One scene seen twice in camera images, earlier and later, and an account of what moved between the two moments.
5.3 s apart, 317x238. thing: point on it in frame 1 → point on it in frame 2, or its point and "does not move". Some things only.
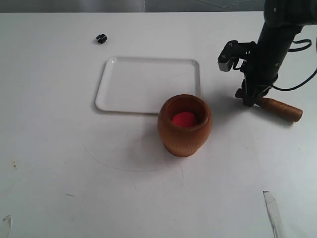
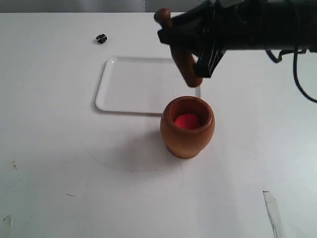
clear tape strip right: x=275 y=214 does not move
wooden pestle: x=290 y=113 → x=182 y=55
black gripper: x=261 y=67 → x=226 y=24
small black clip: x=102 y=38 does not move
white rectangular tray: x=141 y=85 does not move
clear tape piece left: x=9 y=219 does not move
